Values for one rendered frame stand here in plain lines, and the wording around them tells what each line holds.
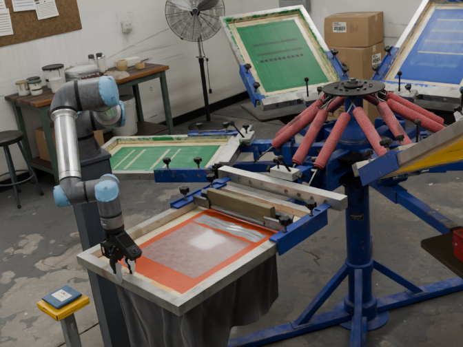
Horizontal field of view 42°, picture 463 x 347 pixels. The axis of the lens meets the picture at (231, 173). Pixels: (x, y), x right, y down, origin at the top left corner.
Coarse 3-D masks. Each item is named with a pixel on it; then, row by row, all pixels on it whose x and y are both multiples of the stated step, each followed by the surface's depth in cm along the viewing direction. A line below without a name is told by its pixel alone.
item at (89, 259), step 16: (240, 192) 267; (192, 208) 263; (288, 208) 248; (304, 208) 245; (144, 224) 246; (160, 224) 251; (80, 256) 227; (96, 256) 231; (256, 256) 213; (96, 272) 221; (224, 272) 205; (240, 272) 208; (128, 288) 208; (144, 288) 201; (160, 288) 200; (208, 288) 198; (160, 304) 196; (176, 304) 190; (192, 304) 194
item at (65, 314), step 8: (40, 304) 206; (48, 304) 205; (72, 304) 203; (80, 304) 205; (48, 312) 202; (56, 312) 200; (64, 312) 201; (72, 312) 203; (56, 320) 199; (64, 320) 207; (72, 320) 209; (64, 328) 209; (72, 328) 210; (64, 336) 212; (72, 336) 210; (72, 344) 211; (80, 344) 213
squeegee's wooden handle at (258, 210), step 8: (208, 192) 256; (216, 192) 252; (224, 192) 251; (216, 200) 254; (224, 200) 250; (232, 200) 246; (240, 200) 243; (248, 200) 241; (224, 208) 252; (232, 208) 248; (240, 208) 244; (248, 208) 241; (256, 208) 237; (264, 208) 234; (272, 208) 233; (256, 216) 239; (272, 216) 234
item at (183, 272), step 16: (240, 224) 245; (256, 224) 244; (208, 240) 235; (224, 240) 234; (240, 240) 232; (192, 256) 225; (208, 256) 224; (224, 256) 222; (240, 256) 221; (160, 272) 217; (176, 272) 215; (192, 272) 214; (208, 272) 213; (176, 288) 205
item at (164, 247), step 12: (216, 216) 255; (228, 216) 253; (180, 228) 248; (192, 228) 247; (204, 228) 246; (156, 240) 240; (168, 240) 239; (180, 240) 238; (192, 240) 237; (204, 240) 236; (144, 252) 232; (156, 252) 231; (168, 252) 230; (180, 252) 229; (144, 264) 223; (156, 264) 222
